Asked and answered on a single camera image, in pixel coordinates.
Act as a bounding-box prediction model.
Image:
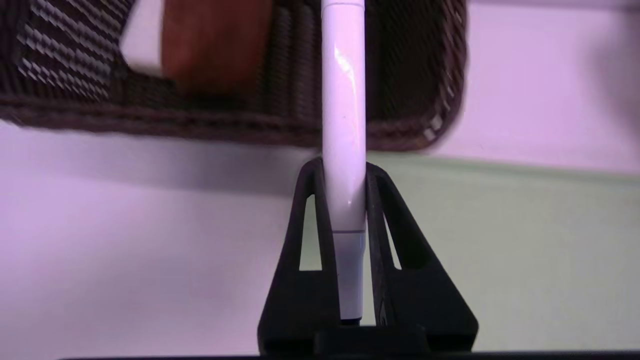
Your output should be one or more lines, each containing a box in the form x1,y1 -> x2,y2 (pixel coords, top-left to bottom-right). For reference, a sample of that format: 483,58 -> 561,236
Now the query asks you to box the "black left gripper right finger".
365,161 -> 479,353

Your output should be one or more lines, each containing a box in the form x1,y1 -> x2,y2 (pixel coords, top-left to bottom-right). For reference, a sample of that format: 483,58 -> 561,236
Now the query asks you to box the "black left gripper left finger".
257,157 -> 342,356

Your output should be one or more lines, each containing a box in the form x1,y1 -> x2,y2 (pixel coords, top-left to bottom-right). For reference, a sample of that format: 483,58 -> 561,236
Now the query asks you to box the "white marker pen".
320,0 -> 369,325

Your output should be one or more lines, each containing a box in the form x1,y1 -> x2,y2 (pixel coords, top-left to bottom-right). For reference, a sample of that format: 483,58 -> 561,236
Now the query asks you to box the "brown cloth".
160,0 -> 274,94

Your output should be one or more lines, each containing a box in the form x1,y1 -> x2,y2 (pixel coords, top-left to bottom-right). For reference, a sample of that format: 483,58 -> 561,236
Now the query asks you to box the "white soap bar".
120,0 -> 166,77

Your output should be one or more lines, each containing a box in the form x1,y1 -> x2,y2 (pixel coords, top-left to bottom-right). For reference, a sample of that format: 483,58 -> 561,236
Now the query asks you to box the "dark brown wicker basket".
0,0 -> 468,153

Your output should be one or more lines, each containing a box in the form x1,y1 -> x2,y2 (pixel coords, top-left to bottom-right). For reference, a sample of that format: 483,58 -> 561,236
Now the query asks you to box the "green plastic tray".
299,151 -> 640,353

